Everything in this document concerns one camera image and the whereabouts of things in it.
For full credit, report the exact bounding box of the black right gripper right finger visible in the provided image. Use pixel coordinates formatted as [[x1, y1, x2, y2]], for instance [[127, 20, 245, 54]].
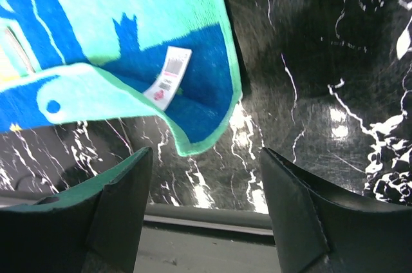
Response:
[[260, 147, 411, 272]]

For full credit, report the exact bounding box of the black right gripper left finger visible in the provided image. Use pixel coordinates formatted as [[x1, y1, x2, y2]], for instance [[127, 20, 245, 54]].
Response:
[[1, 147, 153, 272]]

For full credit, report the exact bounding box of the teal and blue towel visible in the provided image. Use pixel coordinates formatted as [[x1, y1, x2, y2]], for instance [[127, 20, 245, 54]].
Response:
[[1, 0, 242, 156]]

